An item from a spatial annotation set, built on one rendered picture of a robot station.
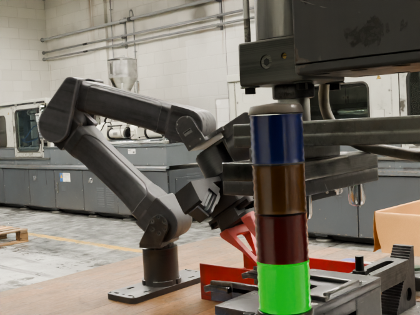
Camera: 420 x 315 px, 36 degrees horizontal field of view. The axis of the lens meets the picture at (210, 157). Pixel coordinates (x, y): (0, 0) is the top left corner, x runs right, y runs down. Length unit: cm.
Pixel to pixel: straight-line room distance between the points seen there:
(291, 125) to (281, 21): 29
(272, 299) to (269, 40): 34
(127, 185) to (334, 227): 510
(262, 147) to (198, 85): 955
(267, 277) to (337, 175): 29
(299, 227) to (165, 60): 1013
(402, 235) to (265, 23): 247
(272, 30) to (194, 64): 935
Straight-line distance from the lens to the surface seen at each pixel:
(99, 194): 873
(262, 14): 74
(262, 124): 45
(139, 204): 112
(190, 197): 100
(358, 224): 603
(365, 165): 79
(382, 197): 586
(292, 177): 45
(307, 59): 67
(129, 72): 924
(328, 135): 68
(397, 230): 315
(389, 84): 580
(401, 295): 98
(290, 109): 45
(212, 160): 106
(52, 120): 118
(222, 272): 104
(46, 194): 982
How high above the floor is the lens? 119
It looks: 3 degrees down
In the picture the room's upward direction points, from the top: 3 degrees counter-clockwise
